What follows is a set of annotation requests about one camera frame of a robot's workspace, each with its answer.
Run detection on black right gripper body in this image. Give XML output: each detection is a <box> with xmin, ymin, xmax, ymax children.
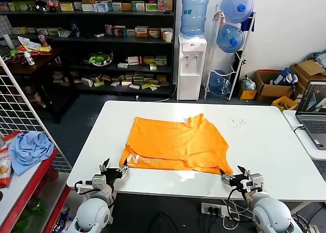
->
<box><xmin>229</xmin><ymin>173</ymin><xmax>249</xmax><ymax>192</ymax></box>

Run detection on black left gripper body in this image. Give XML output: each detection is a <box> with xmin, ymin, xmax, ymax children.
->
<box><xmin>101</xmin><ymin>168</ymin><xmax>123</xmax><ymax>191</ymax></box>

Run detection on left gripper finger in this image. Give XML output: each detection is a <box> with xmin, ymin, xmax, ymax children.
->
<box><xmin>99</xmin><ymin>158</ymin><xmax>111</xmax><ymax>172</ymax></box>
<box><xmin>116</xmin><ymin>158</ymin><xmax>129</xmax><ymax>176</ymax></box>

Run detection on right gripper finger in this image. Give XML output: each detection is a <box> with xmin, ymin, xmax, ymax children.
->
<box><xmin>220</xmin><ymin>168</ymin><xmax>232</xmax><ymax>185</ymax></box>
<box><xmin>236</xmin><ymin>165</ymin><xmax>252</xmax><ymax>178</ymax></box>

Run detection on orange t-shirt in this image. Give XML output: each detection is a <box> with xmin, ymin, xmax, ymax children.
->
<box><xmin>118</xmin><ymin>113</ymin><xmax>234</xmax><ymax>175</ymax></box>

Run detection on black rounded robot base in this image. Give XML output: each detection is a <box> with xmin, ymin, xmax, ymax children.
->
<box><xmin>146</xmin><ymin>212</ymin><xmax>179</xmax><ymax>233</ymax></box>

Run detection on pile of grey clothes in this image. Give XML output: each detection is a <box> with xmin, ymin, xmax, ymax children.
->
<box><xmin>305</xmin><ymin>49</ymin><xmax>326</xmax><ymax>68</ymax></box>

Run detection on white power strip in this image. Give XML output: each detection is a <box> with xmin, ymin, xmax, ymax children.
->
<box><xmin>201</xmin><ymin>202</ymin><xmax>226</xmax><ymax>216</ymax></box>

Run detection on white table leg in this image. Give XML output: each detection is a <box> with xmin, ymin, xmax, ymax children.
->
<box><xmin>290</xmin><ymin>201</ymin><xmax>314</xmax><ymax>217</ymax></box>
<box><xmin>108</xmin><ymin>192</ymin><xmax>118</xmax><ymax>225</ymax></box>

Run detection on scattered dark crumbs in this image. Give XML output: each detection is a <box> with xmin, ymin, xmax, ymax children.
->
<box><xmin>227</xmin><ymin>116</ymin><xmax>247</xmax><ymax>128</ymax></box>

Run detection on red framed cart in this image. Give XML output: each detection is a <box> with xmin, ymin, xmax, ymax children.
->
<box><xmin>0</xmin><ymin>148</ymin><xmax>72</xmax><ymax>233</ymax></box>

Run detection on blue patterned bag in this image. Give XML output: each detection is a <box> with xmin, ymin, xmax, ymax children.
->
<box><xmin>52</xmin><ymin>206</ymin><xmax>77</xmax><ymax>233</ymax></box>

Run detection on white side table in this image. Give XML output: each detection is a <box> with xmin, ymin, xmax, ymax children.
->
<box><xmin>282</xmin><ymin>110</ymin><xmax>326</xmax><ymax>160</ymax></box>

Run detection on light blue crumpled cloth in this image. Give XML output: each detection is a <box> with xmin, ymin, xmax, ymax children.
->
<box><xmin>8</xmin><ymin>131</ymin><xmax>55</xmax><ymax>177</ymax></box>

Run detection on small yellow bin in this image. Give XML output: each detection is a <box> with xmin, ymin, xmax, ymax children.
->
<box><xmin>239</xmin><ymin>89</ymin><xmax>258</xmax><ymax>100</ymax></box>

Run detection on yellow plastic crate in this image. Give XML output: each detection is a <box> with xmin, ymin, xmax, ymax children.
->
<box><xmin>271</xmin><ymin>95</ymin><xmax>298</xmax><ymax>113</ymax></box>

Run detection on green plastic bottle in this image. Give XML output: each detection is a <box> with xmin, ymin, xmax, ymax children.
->
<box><xmin>28</xmin><ymin>198</ymin><xmax>48</xmax><ymax>217</ymax></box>

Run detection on grey laptop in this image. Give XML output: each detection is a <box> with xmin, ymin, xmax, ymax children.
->
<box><xmin>295</xmin><ymin>80</ymin><xmax>326</xmax><ymax>150</ymax></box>

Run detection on large open cardboard box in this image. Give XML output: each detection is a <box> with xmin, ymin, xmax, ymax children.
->
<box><xmin>253</xmin><ymin>69</ymin><xmax>293</xmax><ymax>98</ymax></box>

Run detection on clear plastic bag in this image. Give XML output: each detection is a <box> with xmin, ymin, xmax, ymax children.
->
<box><xmin>241</xmin><ymin>76</ymin><xmax>256</xmax><ymax>91</ymax></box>

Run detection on blue water jug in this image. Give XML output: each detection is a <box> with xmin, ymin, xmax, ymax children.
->
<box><xmin>219</xmin><ymin>0</ymin><xmax>255</xmax><ymax>24</ymax></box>
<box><xmin>180</xmin><ymin>0</ymin><xmax>209</xmax><ymax>37</ymax></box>
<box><xmin>216</xmin><ymin>24</ymin><xmax>246</xmax><ymax>54</ymax></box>
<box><xmin>209</xmin><ymin>69</ymin><xmax>232</xmax><ymax>98</ymax></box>

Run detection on red white snack bag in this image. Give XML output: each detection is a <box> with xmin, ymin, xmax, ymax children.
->
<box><xmin>0</xmin><ymin>131</ymin><xmax>22</xmax><ymax>148</ymax></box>

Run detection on orange chip bag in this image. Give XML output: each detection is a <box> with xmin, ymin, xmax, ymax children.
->
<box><xmin>0</xmin><ymin>147</ymin><xmax>13</xmax><ymax>188</ymax></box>

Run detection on blue shopping bag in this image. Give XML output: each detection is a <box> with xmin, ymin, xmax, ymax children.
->
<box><xmin>271</xmin><ymin>67</ymin><xmax>298</xmax><ymax>85</ymax></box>

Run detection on bowl of green fruit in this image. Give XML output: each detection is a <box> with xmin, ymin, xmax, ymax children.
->
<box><xmin>83</xmin><ymin>50</ymin><xmax>114</xmax><ymax>67</ymax></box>

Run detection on dark wooden table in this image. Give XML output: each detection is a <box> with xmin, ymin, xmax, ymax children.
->
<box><xmin>0</xmin><ymin>45</ymin><xmax>77</xmax><ymax>124</ymax></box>

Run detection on white water dispenser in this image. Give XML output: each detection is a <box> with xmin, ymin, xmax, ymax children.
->
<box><xmin>177</xmin><ymin>33</ymin><xmax>207</xmax><ymax>101</ymax></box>

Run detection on cardboard box with flaps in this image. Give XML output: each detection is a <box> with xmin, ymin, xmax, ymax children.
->
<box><xmin>290</xmin><ymin>60</ymin><xmax>326</xmax><ymax>82</ymax></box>

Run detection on white plastic bottle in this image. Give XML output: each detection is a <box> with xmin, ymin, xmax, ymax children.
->
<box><xmin>23</xmin><ymin>51</ymin><xmax>35</xmax><ymax>66</ymax></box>

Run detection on blue bottle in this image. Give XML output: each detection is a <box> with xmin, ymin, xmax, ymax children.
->
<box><xmin>70</xmin><ymin>20</ymin><xmax>81</xmax><ymax>39</ymax></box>

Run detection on yellow snack bag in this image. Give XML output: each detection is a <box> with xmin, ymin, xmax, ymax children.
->
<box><xmin>17</xmin><ymin>36</ymin><xmax>51</xmax><ymax>53</ymax></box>

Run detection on pink bottle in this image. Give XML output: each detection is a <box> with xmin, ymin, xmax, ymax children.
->
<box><xmin>37</xmin><ymin>30</ymin><xmax>48</xmax><ymax>47</ymax></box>

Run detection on black shelf unit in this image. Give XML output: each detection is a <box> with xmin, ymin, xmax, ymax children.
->
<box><xmin>0</xmin><ymin>0</ymin><xmax>177</xmax><ymax>96</ymax></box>

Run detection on dark blue hanging cloth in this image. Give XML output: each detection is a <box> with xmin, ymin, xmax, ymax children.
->
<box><xmin>240</xmin><ymin>11</ymin><xmax>257</xmax><ymax>32</ymax></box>

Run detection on white cylinder container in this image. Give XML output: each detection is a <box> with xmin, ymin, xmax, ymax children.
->
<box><xmin>2</xmin><ymin>34</ymin><xmax>15</xmax><ymax>49</ymax></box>

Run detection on blue white medicine box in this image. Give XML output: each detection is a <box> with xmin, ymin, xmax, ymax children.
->
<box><xmin>93</xmin><ymin>2</ymin><xmax>109</xmax><ymax>12</ymax></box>

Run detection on pink rag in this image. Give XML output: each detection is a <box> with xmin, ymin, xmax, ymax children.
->
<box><xmin>213</xmin><ymin>10</ymin><xmax>227</xmax><ymax>26</ymax></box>

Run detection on green white medicine box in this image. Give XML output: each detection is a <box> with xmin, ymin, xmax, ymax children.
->
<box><xmin>131</xmin><ymin>1</ymin><xmax>146</xmax><ymax>12</ymax></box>

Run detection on white metal jug rack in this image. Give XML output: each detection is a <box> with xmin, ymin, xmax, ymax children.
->
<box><xmin>203</xmin><ymin>5</ymin><xmax>257</xmax><ymax>101</ymax></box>

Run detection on shiny black helmet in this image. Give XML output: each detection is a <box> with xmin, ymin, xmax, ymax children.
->
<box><xmin>34</xmin><ymin>0</ymin><xmax>49</xmax><ymax>14</ymax></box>

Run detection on wide green medicine box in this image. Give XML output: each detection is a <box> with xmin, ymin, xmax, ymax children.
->
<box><xmin>14</xmin><ymin>1</ymin><xmax>35</xmax><ymax>11</ymax></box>

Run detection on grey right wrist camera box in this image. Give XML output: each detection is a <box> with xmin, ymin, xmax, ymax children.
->
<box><xmin>241</xmin><ymin>173</ymin><xmax>264</xmax><ymax>192</ymax></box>

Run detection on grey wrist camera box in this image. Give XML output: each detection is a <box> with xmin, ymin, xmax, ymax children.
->
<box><xmin>91</xmin><ymin>174</ymin><xmax>107</xmax><ymax>191</ymax></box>
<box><xmin>241</xmin><ymin>173</ymin><xmax>264</xmax><ymax>192</ymax></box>

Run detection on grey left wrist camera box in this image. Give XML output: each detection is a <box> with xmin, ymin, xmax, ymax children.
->
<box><xmin>91</xmin><ymin>174</ymin><xmax>107</xmax><ymax>191</ymax></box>

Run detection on white dispenser power cord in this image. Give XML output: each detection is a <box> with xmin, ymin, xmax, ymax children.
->
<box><xmin>135</xmin><ymin>84</ymin><xmax>178</xmax><ymax>103</ymax></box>

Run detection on white wire grid panel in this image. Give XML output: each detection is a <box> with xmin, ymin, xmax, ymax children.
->
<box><xmin>0</xmin><ymin>55</ymin><xmax>73</xmax><ymax>171</ymax></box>

